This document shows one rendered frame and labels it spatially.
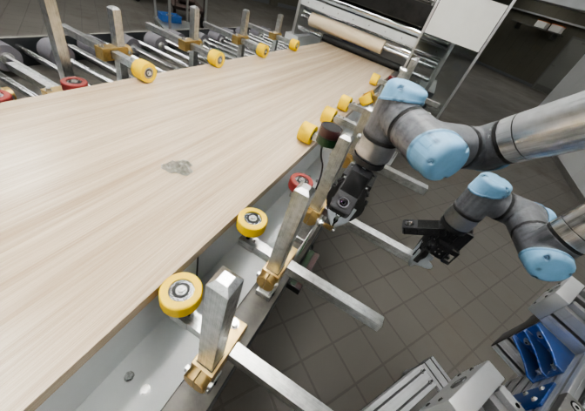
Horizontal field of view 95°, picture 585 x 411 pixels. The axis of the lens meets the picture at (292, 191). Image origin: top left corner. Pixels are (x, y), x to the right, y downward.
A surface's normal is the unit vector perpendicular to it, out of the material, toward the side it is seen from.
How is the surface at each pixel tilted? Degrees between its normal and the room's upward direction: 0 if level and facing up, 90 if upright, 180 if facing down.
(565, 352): 0
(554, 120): 87
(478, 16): 90
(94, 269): 0
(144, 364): 0
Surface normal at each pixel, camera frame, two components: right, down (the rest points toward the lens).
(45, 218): 0.26, -0.73
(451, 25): -0.45, 0.48
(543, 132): -0.86, 0.33
